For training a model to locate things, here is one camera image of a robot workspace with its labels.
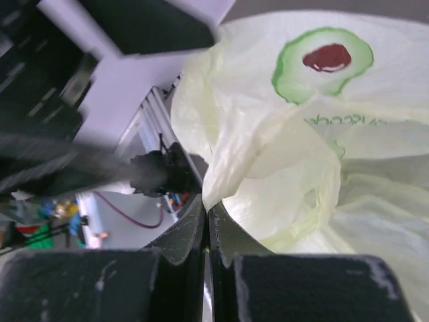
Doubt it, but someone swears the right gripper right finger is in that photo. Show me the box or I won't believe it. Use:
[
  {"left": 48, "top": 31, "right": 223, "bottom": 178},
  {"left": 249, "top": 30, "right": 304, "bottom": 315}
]
[{"left": 208, "top": 205, "right": 413, "bottom": 321}]

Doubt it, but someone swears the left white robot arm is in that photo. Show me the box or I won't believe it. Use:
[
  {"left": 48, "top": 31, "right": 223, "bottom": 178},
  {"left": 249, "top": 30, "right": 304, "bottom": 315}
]
[{"left": 1, "top": 1, "right": 217, "bottom": 199}]

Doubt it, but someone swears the pale green plastic bag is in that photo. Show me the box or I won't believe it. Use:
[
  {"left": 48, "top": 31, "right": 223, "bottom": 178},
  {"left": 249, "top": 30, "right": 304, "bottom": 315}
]
[{"left": 171, "top": 11, "right": 428, "bottom": 321}]

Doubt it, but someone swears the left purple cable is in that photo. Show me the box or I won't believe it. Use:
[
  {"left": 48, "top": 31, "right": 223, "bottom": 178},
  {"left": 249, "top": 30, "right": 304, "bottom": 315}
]
[{"left": 95, "top": 191, "right": 168, "bottom": 229}]

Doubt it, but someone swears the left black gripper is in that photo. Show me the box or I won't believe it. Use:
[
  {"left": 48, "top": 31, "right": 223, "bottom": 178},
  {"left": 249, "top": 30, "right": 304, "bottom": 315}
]
[{"left": 1, "top": 1, "right": 215, "bottom": 198}]

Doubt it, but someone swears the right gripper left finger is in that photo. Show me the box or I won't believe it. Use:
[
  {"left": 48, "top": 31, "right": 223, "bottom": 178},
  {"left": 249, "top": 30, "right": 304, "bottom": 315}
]
[{"left": 1, "top": 196, "right": 205, "bottom": 321}]

